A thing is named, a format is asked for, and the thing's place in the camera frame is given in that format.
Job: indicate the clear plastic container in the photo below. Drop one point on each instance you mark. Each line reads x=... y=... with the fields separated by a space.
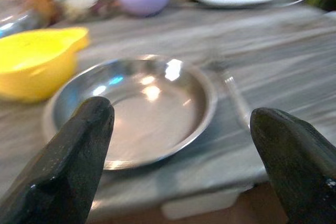
x=13 y=24

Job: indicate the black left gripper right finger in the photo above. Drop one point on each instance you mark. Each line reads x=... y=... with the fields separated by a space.
x=302 y=166

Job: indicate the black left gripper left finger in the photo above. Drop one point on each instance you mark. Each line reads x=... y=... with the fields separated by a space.
x=60 y=171

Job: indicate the stainless steel fork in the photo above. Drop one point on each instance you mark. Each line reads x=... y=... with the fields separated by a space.
x=236 y=95

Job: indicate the round stainless steel plate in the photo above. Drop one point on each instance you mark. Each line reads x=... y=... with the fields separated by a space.
x=157 y=119

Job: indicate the yellow plastic bowl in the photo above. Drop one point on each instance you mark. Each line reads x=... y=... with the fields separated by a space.
x=31 y=64

